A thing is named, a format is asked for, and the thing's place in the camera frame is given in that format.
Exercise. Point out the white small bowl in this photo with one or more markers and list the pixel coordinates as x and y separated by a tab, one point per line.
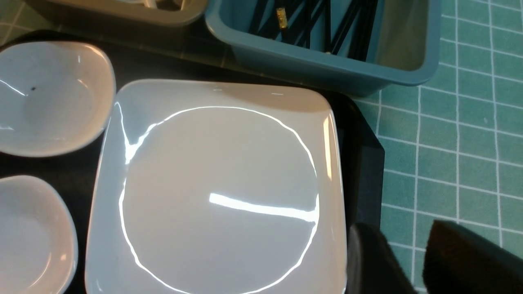
38	240
55	97

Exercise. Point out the checkered teal tablecloth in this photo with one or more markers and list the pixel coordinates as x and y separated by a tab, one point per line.
453	146

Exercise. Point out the blue plastic chopstick bin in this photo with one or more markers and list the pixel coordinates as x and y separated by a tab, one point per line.
404	48

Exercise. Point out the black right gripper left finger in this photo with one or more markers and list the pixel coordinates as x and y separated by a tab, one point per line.
372	267

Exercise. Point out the large white square plate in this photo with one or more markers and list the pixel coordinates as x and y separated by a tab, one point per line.
218	188

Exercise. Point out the brown plastic spoon bin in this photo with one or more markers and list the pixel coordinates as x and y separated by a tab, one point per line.
103	12

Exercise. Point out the pile of black chopsticks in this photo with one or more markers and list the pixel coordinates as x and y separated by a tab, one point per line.
314	24

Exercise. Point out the black serving tray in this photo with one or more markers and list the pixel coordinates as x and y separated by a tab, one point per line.
73	175

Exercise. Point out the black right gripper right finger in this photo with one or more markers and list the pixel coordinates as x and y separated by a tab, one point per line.
459	261

